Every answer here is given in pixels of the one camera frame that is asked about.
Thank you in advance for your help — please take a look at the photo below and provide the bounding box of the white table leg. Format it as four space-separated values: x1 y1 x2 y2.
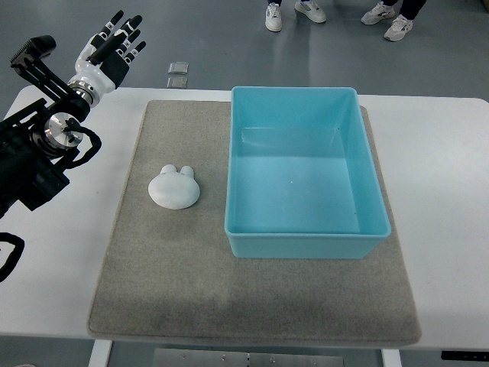
88 339 112 367
381 349 402 367

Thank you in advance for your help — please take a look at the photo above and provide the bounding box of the white sneaker far left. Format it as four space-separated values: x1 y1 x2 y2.
264 2 282 32

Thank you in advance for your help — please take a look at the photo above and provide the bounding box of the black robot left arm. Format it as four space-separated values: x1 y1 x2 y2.
1 35 102 214

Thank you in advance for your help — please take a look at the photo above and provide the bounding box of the white sneaker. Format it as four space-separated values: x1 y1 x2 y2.
361 1 395 25
294 1 326 24
264 2 282 32
384 15 413 42

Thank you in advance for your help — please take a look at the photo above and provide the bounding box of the white sneaker far right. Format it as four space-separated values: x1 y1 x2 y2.
384 15 413 42

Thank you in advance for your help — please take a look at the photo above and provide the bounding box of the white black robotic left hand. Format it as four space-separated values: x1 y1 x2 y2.
68 11 146 107

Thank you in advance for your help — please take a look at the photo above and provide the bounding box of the grey felt mat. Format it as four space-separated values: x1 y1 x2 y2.
87 100 421 347

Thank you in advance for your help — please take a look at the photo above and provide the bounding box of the white bunny toy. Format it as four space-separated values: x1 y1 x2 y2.
147 164 200 209

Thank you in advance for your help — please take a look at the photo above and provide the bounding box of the black cable loop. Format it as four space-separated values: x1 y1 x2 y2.
0 231 26 284

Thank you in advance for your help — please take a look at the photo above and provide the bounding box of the lower floor socket plate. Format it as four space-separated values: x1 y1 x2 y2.
167 76 188 89

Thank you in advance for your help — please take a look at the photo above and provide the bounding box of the floor socket plate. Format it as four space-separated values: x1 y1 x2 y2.
167 76 188 89
168 61 189 75

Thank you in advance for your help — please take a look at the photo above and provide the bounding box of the black table control panel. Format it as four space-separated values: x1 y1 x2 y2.
441 350 489 362

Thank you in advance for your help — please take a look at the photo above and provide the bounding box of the right white table leg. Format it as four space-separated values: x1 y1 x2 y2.
381 349 402 367

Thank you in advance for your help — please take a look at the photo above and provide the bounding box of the blue plastic box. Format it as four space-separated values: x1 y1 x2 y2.
225 86 391 259

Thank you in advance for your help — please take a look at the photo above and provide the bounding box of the upper floor socket plate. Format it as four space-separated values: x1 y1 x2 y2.
168 61 189 75

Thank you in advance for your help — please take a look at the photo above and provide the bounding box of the left white table leg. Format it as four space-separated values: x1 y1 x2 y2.
88 339 112 367

